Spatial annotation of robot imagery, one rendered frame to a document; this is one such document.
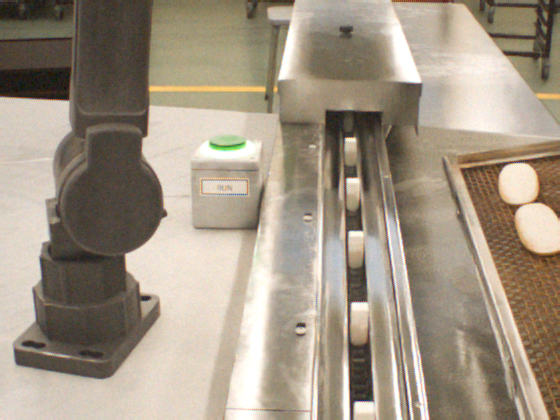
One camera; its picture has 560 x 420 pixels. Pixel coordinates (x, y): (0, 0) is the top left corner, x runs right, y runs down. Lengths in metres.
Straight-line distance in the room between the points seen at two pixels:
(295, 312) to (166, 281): 0.19
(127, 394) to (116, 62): 0.24
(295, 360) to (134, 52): 0.25
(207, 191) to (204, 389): 0.31
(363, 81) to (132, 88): 0.54
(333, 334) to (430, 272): 0.20
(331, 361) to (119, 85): 0.25
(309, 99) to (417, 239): 0.30
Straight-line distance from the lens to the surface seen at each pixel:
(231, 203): 0.98
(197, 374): 0.74
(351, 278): 0.84
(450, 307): 0.85
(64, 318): 0.75
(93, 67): 0.70
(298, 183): 1.00
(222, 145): 0.98
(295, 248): 0.85
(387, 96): 1.20
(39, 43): 3.51
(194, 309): 0.84
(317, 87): 1.20
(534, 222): 0.81
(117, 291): 0.76
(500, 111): 1.48
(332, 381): 0.67
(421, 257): 0.94
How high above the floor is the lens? 1.21
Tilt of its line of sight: 22 degrees down
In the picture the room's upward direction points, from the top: straight up
